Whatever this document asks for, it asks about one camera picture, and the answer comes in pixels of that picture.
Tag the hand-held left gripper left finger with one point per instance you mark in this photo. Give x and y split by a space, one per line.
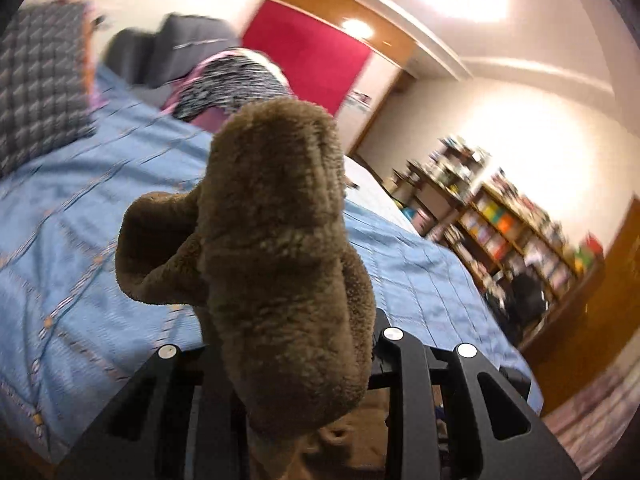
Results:
215 410

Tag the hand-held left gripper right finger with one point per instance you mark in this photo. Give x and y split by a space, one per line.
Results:
407 410

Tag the brown fleece pants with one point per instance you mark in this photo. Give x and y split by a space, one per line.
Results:
275 240

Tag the black chair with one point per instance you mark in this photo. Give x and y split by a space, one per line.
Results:
520 300

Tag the blue plastic bin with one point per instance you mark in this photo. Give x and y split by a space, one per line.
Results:
415 216

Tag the wooden bookshelf with books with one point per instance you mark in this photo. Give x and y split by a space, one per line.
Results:
520 230

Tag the wooden desk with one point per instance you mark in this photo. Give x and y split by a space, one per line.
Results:
425 195

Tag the blue checked blanket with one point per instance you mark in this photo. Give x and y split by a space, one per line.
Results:
90 220

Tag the white bed sheet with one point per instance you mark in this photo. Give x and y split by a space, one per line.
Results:
372 185

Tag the wooden desk organizer shelf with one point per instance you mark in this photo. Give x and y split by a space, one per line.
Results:
460 157

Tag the pink blanket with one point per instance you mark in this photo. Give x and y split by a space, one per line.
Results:
207 117

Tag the leopard print cloth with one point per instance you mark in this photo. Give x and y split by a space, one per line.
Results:
227 82

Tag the grey tufted headboard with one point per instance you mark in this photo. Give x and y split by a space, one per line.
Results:
165 50

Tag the red upright panel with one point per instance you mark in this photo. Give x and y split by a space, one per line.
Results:
310 57

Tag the dark plaid pillow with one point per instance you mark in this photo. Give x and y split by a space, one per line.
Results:
40 80

